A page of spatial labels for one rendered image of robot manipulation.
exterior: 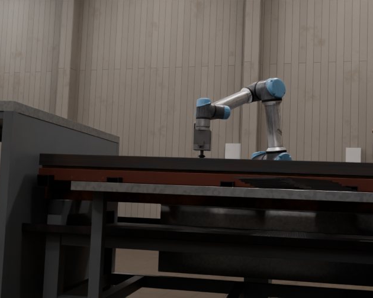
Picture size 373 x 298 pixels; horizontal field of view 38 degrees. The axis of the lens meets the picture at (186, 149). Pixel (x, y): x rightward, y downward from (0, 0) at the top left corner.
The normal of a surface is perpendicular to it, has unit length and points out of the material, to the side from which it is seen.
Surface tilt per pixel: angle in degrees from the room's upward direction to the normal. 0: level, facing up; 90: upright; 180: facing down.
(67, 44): 90
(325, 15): 90
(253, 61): 90
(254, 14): 90
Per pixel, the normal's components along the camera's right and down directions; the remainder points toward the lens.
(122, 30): -0.30, -0.09
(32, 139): 0.98, 0.03
